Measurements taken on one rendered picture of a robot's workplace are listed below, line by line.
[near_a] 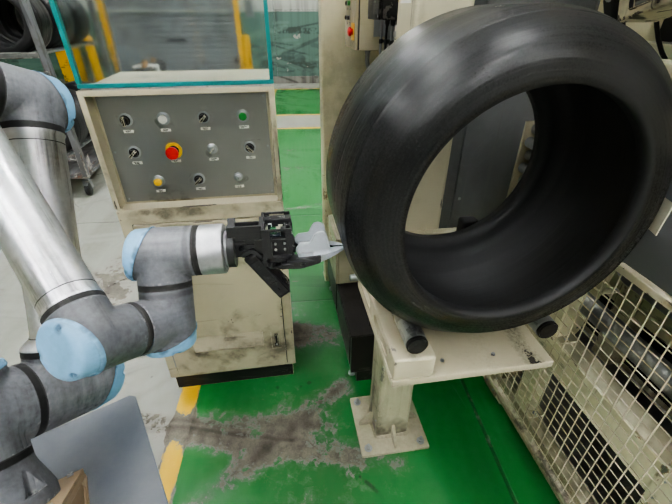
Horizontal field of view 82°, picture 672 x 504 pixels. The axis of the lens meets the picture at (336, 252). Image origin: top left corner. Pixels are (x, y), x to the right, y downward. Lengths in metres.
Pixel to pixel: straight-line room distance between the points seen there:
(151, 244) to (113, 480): 0.57
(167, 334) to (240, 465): 1.07
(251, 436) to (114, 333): 1.19
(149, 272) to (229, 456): 1.14
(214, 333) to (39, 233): 1.09
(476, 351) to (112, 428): 0.89
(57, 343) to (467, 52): 0.66
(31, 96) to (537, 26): 0.90
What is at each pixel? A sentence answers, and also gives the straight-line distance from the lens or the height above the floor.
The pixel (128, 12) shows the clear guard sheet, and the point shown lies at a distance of 1.33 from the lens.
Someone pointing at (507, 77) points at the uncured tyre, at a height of 1.39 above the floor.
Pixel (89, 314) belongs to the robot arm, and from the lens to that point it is 0.66.
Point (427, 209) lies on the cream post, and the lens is 1.07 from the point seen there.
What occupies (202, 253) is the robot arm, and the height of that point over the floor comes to 1.11.
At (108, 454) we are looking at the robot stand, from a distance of 1.13.
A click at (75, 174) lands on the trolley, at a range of 4.19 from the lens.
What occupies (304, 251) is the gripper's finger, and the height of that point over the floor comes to 1.09.
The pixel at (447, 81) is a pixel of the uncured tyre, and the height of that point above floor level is 1.38.
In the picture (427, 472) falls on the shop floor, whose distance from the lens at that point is 1.70.
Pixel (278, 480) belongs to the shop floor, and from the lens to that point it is 1.66.
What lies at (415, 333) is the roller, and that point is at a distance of 0.80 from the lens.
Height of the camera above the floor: 1.46
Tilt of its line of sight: 32 degrees down
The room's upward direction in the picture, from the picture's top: straight up
